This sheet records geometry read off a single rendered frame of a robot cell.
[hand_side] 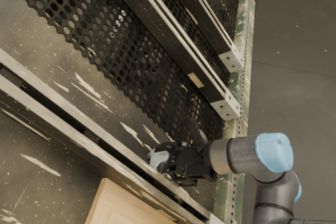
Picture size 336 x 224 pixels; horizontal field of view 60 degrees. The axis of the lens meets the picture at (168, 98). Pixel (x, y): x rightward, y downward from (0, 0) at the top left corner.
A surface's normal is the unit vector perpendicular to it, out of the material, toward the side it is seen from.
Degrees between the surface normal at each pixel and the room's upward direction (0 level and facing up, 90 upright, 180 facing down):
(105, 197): 54
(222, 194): 36
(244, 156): 49
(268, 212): 27
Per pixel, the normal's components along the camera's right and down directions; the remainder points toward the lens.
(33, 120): -0.22, 0.76
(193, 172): -0.57, -0.62
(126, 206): 0.79, -0.23
